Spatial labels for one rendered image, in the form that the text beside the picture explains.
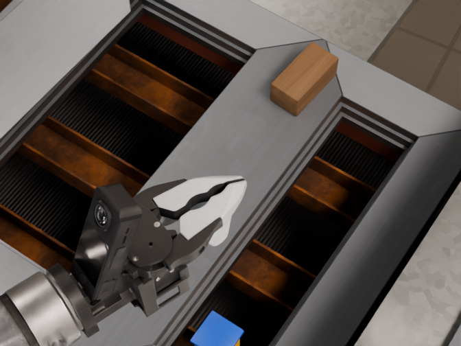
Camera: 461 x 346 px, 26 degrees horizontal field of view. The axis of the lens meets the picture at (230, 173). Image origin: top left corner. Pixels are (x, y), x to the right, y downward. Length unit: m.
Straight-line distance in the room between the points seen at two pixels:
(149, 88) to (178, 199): 1.05
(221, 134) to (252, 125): 0.06
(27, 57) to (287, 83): 0.48
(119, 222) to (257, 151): 0.85
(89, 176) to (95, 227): 1.00
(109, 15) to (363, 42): 0.50
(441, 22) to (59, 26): 1.47
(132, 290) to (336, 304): 0.65
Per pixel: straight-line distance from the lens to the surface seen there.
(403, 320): 1.39
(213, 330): 1.54
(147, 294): 0.97
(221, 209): 0.97
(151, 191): 0.99
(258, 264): 1.81
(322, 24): 2.03
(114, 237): 0.89
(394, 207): 1.67
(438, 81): 2.92
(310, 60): 1.76
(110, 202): 0.89
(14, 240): 1.88
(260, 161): 1.70
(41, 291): 0.94
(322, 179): 1.90
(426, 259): 1.43
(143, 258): 0.95
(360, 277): 1.61
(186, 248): 0.95
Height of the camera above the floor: 2.32
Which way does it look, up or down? 59 degrees down
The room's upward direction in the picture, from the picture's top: straight up
